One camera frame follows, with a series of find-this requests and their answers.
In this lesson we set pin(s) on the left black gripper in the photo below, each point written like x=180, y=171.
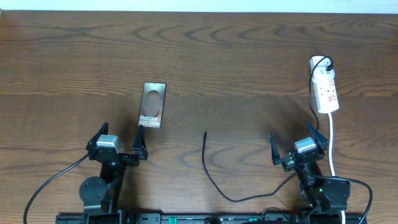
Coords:
x=138, y=149

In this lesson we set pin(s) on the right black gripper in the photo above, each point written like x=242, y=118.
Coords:
x=322, y=141

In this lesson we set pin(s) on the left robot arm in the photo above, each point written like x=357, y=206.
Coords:
x=100, y=194

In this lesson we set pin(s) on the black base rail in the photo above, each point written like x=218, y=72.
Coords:
x=155, y=218

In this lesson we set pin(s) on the white power strip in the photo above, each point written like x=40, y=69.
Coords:
x=325, y=89

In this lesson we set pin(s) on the white charger plug adapter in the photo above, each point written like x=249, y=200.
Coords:
x=327, y=71

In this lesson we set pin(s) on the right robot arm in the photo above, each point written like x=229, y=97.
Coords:
x=324, y=194

